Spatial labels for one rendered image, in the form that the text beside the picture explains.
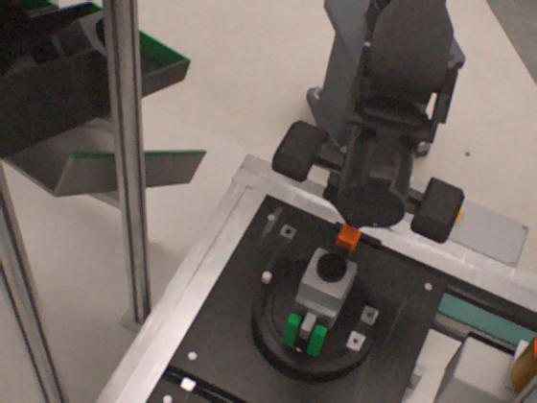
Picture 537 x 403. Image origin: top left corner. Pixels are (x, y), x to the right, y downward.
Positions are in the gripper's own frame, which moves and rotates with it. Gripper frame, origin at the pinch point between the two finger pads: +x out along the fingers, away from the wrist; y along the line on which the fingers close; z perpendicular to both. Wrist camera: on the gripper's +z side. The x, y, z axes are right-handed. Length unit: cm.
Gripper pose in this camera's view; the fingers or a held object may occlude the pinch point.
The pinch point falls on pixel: (359, 207)
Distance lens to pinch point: 88.7
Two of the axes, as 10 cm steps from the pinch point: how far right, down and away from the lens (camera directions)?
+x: -0.9, 5.5, 8.3
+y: -9.0, -4.0, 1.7
